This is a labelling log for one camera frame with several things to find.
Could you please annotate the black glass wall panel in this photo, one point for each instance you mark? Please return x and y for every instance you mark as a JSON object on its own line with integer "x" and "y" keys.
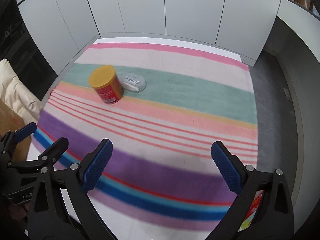
{"x": 25, "y": 50}

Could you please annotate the person's left hand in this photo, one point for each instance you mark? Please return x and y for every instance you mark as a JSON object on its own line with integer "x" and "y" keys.
{"x": 17, "y": 211}

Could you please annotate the wall socket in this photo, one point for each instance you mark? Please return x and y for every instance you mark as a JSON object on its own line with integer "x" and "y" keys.
{"x": 287, "y": 94}

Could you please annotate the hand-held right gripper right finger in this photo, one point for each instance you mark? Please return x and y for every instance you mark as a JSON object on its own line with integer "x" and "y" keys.
{"x": 226, "y": 167}

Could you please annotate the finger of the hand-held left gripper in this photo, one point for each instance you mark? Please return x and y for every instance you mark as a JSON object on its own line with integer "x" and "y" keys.
{"x": 25, "y": 131}
{"x": 56, "y": 148}

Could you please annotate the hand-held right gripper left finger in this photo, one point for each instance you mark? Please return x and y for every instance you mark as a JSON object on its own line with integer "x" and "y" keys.
{"x": 97, "y": 165}

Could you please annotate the white curved shelf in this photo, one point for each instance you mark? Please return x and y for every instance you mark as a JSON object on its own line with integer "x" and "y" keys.
{"x": 300, "y": 30}

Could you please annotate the cream padded armchair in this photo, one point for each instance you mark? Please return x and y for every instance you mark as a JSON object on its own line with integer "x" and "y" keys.
{"x": 15, "y": 90}

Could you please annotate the tan object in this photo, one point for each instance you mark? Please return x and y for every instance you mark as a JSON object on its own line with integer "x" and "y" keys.
{"x": 305, "y": 0}

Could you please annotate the red can with yellow lid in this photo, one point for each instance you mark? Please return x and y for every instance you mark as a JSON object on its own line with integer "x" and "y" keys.
{"x": 107, "y": 87}

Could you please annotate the striped colourful blanket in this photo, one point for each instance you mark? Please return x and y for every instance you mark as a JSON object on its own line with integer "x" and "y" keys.
{"x": 175, "y": 105}

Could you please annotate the clear plastic container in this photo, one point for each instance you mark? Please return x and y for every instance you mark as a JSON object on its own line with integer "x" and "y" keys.
{"x": 132, "y": 82}

